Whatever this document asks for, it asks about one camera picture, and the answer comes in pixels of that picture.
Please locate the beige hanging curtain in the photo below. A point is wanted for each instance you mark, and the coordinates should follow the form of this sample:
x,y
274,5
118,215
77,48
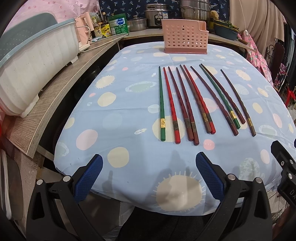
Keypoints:
x,y
261,18

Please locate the pink floral garment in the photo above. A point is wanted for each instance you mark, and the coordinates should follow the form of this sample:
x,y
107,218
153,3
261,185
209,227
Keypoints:
x,y
255,57

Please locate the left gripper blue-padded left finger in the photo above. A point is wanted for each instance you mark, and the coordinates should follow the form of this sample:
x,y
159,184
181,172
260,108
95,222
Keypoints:
x,y
43,219

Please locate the pink perforated utensil basket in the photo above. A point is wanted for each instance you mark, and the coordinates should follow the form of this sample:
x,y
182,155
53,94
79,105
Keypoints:
x,y
185,36

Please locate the dark burgundy chopstick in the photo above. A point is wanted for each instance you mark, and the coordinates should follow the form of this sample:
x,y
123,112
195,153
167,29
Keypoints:
x,y
234,106

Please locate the soy sauce bottle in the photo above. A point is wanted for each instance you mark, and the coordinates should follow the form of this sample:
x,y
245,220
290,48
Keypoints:
x,y
97,29

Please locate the wooden side counter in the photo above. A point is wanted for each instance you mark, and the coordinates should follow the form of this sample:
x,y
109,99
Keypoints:
x,y
25,133

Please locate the dark red chopstick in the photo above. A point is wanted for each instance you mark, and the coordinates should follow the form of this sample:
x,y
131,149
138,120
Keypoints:
x,y
183,109

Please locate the pink electric kettle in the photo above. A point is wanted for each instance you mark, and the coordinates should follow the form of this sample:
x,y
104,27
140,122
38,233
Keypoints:
x,y
83,30

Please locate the blue polka dot tablecloth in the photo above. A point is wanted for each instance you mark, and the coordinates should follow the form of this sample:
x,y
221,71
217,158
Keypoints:
x,y
148,114

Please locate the dark brown chopstick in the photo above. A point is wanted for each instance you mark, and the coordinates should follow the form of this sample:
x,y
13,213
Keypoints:
x,y
249,121

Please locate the bright red chopstick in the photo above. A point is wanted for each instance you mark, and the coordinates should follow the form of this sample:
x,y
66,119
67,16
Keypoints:
x,y
173,111

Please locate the steel bowl with lid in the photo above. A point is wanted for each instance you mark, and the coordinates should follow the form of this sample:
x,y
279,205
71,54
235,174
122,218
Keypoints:
x,y
137,24

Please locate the green tin can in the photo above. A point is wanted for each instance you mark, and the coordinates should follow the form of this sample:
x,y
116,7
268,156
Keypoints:
x,y
118,24

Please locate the navy leaf-print backsplash cloth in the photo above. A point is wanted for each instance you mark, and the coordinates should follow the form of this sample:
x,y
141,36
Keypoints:
x,y
137,7

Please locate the silver rice cooker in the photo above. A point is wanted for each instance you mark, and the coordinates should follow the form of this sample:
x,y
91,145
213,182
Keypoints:
x,y
155,13

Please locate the white dish rack bin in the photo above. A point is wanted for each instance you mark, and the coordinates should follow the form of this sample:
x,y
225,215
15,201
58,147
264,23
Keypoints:
x,y
32,53

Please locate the dark maroon chopstick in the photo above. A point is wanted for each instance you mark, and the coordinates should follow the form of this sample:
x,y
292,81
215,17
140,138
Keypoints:
x,y
226,115

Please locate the green chopstick gold band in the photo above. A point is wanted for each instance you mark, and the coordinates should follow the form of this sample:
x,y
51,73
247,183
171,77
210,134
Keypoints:
x,y
162,110

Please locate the stainless steel steamer pot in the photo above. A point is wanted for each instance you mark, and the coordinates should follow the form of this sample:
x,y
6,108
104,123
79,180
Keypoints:
x,y
195,9

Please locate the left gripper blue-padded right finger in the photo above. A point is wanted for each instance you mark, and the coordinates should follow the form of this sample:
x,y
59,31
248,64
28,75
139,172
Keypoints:
x,y
243,212

